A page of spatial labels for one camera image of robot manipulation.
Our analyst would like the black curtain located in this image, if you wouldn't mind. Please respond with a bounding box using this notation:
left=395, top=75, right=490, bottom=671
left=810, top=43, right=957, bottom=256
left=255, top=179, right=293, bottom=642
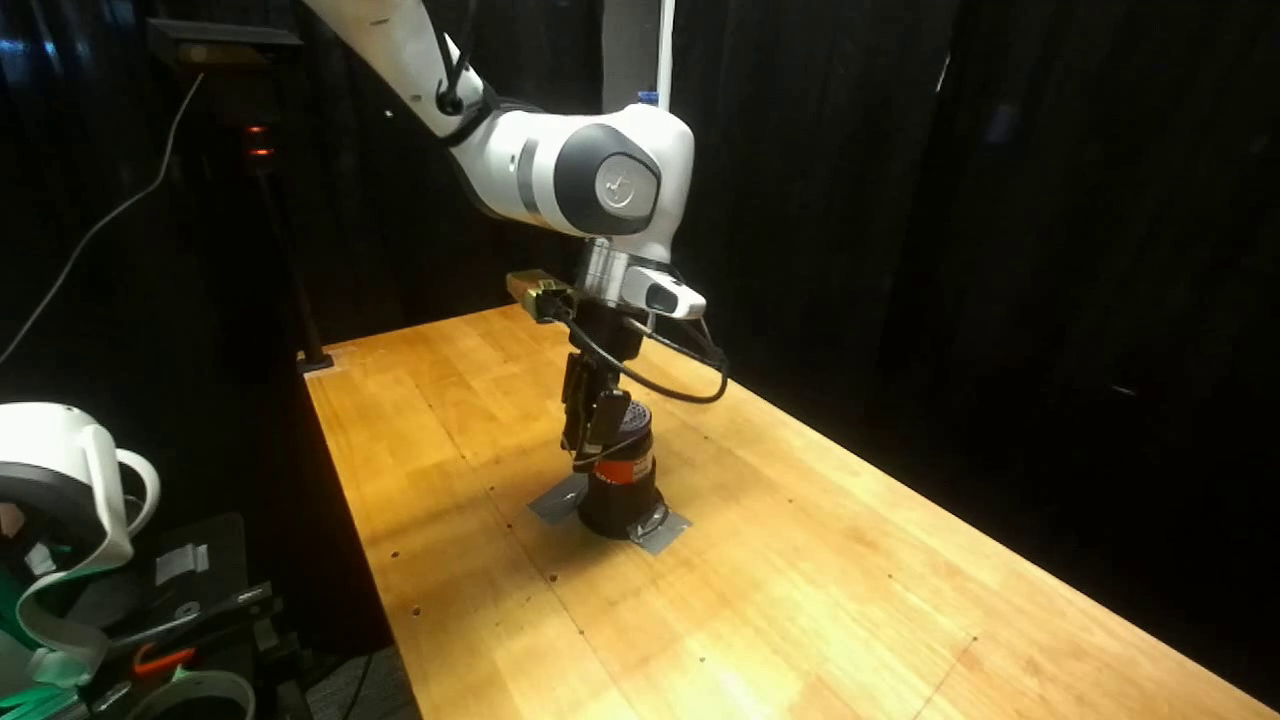
left=663, top=0, right=1280, bottom=684

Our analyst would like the white headset with strap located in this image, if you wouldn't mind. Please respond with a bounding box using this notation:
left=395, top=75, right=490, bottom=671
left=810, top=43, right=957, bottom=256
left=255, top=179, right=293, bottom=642
left=0, top=398, right=165, bottom=671

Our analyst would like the tan wrist camera box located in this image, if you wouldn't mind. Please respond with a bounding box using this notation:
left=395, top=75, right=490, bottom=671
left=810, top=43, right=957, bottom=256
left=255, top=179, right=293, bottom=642
left=504, top=264, right=582, bottom=327

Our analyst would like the thin white cable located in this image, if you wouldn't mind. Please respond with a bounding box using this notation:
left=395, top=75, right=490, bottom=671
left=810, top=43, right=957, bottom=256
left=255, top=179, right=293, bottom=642
left=0, top=68, right=211, bottom=367

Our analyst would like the orange handled clamp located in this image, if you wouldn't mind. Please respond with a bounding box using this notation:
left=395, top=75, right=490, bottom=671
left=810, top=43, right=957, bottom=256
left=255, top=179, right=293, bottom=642
left=124, top=642, right=204, bottom=684

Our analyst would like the black camera cable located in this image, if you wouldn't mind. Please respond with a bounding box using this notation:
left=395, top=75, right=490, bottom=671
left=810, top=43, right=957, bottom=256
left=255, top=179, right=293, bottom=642
left=567, top=307, right=737, bottom=410

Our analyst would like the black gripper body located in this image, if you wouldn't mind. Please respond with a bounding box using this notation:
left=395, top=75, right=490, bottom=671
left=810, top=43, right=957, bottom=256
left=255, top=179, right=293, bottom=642
left=561, top=302, right=654, bottom=410

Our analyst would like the dark wall shelf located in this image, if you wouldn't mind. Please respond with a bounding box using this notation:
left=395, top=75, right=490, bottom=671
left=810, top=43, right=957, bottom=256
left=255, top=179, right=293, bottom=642
left=139, top=17, right=310, bottom=74

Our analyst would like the white upright post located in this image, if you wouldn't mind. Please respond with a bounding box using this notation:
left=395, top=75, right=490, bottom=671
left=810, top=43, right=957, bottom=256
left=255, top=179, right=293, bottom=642
left=649, top=0, right=679, bottom=107

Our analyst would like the black jar with orange label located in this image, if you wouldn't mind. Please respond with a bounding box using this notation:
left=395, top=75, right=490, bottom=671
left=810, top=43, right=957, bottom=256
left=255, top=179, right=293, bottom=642
left=576, top=404, right=674, bottom=544

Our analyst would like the black equipment cart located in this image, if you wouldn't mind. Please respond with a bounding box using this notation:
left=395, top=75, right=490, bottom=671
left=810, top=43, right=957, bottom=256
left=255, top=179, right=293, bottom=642
left=75, top=507, right=311, bottom=720

